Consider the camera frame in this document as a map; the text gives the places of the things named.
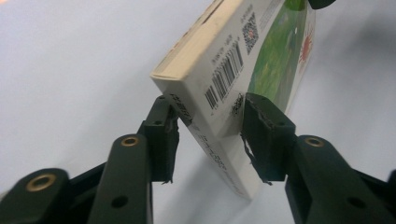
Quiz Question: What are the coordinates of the white picture book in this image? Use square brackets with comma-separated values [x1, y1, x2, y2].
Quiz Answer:
[149, 0, 318, 202]

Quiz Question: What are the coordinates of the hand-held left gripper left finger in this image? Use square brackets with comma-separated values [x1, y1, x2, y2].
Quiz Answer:
[137, 94, 180, 185]

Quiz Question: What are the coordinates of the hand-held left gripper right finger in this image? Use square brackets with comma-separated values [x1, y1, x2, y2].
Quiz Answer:
[241, 91, 297, 186]

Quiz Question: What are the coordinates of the light blue table mat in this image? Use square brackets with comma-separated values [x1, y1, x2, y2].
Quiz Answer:
[0, 0, 396, 224]

